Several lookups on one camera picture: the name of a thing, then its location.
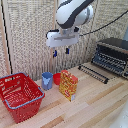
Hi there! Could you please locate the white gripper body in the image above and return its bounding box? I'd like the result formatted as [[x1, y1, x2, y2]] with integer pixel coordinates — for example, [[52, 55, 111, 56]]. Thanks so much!
[[45, 27, 81, 49]]

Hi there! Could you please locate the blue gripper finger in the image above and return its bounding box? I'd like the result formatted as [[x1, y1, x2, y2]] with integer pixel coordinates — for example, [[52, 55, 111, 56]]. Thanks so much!
[[65, 47, 71, 55], [52, 49, 58, 58]]

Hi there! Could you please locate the black toaster oven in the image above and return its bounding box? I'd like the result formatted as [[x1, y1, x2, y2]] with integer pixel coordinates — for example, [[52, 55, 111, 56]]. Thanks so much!
[[90, 37, 128, 80]]

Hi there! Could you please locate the red plastic cup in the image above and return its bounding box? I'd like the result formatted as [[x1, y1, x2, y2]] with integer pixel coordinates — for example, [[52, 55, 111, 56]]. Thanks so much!
[[52, 72, 63, 86]]

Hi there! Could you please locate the blue plastic cup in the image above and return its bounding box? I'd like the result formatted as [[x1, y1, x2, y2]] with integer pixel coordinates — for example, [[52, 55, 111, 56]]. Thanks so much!
[[41, 71, 54, 91]]

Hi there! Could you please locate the beige woven folding screen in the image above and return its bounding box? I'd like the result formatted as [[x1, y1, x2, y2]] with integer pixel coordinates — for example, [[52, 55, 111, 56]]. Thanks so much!
[[0, 0, 128, 81]]

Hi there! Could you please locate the yellow red cardboard box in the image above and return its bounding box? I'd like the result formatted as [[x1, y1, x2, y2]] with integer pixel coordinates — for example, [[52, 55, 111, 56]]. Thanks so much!
[[58, 69, 79, 102]]

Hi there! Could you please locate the red plastic shopping basket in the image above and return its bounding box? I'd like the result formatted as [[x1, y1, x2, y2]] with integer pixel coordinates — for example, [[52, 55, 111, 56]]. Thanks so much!
[[0, 72, 46, 124]]

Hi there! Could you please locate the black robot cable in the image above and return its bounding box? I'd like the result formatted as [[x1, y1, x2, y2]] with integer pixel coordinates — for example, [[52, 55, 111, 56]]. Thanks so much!
[[79, 10, 128, 37]]

